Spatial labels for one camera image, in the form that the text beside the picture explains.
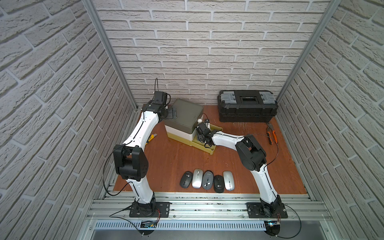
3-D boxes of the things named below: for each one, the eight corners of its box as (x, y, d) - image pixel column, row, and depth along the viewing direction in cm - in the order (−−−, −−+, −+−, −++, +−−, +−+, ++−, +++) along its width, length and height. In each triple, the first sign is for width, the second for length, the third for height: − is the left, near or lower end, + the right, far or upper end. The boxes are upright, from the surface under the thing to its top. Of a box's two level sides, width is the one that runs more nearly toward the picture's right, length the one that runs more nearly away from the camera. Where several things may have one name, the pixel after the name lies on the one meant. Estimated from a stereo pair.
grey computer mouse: (202, 189, 82) (202, 188, 80) (201, 171, 89) (202, 170, 86) (214, 189, 82) (214, 188, 80) (212, 171, 89) (213, 170, 86)
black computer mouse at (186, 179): (178, 186, 83) (178, 185, 81) (183, 171, 89) (183, 169, 87) (189, 189, 82) (189, 188, 80) (193, 174, 88) (193, 172, 86)
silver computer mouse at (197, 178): (192, 188, 83) (192, 186, 81) (192, 170, 89) (192, 168, 87) (203, 188, 83) (203, 186, 81) (202, 170, 90) (203, 168, 87)
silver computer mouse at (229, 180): (224, 190, 82) (225, 189, 80) (222, 172, 89) (223, 170, 87) (234, 190, 82) (235, 189, 80) (231, 172, 89) (232, 170, 87)
